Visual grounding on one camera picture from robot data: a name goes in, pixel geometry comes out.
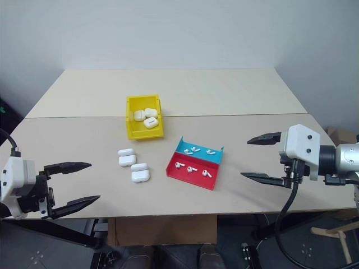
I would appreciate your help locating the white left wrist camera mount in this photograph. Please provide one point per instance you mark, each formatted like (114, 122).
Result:
(15, 176)

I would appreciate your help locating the red plastic tray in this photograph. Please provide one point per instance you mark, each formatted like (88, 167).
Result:
(190, 179)

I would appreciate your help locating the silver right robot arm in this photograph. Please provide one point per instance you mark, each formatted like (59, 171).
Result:
(345, 158)

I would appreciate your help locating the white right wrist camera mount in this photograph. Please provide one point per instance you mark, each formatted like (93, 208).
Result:
(300, 143)

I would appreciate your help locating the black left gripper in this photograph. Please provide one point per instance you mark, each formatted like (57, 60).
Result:
(31, 196)

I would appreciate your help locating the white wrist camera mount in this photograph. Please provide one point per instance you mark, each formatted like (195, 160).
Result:
(300, 143)
(15, 176)

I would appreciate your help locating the yellow plastic bin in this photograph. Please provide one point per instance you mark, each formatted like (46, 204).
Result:
(140, 134)

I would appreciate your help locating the dark brown rounded shape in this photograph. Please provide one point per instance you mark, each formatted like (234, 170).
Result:
(211, 256)

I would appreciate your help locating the light wooden frame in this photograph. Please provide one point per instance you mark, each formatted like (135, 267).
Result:
(340, 235)

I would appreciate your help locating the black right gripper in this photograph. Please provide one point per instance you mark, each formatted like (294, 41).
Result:
(291, 171)

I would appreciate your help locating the blue plastic tray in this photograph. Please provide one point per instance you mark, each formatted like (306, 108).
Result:
(202, 155)

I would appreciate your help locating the white earbud case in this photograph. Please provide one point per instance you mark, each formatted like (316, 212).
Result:
(127, 159)
(141, 176)

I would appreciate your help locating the brown cardboard box under table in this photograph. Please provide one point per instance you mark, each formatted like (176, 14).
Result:
(165, 231)

